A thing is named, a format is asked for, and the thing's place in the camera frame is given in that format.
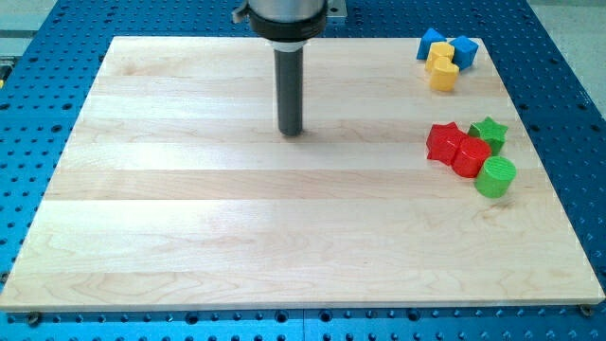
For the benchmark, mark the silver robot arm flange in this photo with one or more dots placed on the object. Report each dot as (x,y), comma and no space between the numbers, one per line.
(288,24)

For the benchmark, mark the red star block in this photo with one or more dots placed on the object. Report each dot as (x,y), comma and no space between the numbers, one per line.
(443,142)

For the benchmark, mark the green star block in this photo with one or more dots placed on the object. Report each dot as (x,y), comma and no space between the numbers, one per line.
(490,131)

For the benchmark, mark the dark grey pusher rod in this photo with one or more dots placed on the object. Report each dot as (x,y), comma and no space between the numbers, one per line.
(289,91)

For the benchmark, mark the light wooden board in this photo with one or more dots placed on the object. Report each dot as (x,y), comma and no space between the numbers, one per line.
(176,191)

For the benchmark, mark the red cylinder block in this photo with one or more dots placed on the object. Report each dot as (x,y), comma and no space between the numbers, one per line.
(470,157)

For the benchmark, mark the yellow heart block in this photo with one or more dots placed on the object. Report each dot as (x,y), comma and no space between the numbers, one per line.
(444,74)

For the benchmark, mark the yellow hexagon block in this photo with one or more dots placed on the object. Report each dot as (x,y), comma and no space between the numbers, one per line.
(439,56)

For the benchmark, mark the blue triangular block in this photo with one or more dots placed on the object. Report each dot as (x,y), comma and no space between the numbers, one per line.
(428,38)

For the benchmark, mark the green cylinder block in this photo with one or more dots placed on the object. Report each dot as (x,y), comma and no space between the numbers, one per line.
(495,177)

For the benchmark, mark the blue cube block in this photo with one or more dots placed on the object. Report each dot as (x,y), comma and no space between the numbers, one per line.
(464,51)

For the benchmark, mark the blue perforated table plate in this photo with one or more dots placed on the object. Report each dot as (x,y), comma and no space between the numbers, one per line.
(48,86)

